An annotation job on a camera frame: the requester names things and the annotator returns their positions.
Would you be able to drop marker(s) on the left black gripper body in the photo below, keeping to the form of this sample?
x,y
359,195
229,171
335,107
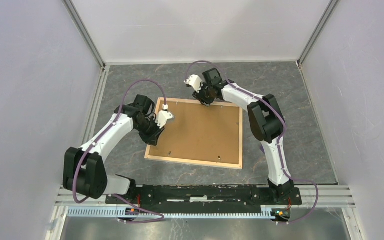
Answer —
x,y
149,130

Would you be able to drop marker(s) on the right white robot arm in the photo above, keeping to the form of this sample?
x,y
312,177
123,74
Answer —
x,y
266,120

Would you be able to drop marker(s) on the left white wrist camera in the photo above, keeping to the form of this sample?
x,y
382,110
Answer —
x,y
164,116

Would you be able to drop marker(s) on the left aluminium corner post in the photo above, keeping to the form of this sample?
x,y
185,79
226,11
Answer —
x,y
81,27

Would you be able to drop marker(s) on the white photo frame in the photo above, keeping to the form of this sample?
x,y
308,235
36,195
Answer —
x,y
199,135

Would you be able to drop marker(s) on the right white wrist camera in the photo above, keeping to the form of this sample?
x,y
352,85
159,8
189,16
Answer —
x,y
195,82

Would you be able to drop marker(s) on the right aluminium corner post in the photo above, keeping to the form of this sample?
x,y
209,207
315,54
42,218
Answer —
x,y
317,31

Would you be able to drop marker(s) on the aluminium corner post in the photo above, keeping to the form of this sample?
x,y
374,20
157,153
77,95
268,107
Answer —
x,y
81,27
317,31

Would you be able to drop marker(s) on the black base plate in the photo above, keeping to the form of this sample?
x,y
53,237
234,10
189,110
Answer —
x,y
211,199

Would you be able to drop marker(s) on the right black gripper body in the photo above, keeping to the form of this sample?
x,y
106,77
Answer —
x,y
205,95

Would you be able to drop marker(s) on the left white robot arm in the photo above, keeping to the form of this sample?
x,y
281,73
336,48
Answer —
x,y
84,171

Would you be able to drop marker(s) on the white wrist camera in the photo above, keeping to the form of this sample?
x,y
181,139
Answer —
x,y
164,116
195,82

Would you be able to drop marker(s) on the slotted cable duct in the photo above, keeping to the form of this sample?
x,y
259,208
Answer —
x,y
124,213

